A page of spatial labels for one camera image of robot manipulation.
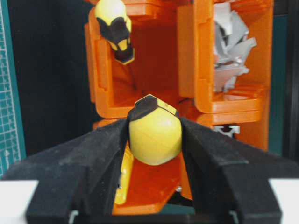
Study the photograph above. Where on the silver aluminium brackets pile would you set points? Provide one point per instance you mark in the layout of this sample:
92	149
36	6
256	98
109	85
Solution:
231	47

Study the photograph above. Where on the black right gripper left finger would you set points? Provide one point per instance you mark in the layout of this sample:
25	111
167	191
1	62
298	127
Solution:
76	179

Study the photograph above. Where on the black aluminium extrusion profile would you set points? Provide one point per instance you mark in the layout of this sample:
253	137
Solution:
228	130

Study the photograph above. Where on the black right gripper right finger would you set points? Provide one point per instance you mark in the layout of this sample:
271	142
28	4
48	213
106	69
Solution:
227	176

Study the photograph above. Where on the yellow black screwdriver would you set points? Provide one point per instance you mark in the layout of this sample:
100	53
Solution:
155	131
115	27

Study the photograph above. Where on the orange container rack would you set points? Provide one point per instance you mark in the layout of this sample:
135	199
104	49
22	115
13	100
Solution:
173	42

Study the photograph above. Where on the black table mat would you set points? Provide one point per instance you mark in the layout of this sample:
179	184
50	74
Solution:
51	69

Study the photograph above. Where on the green cutting mat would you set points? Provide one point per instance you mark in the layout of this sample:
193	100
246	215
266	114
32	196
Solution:
12	143

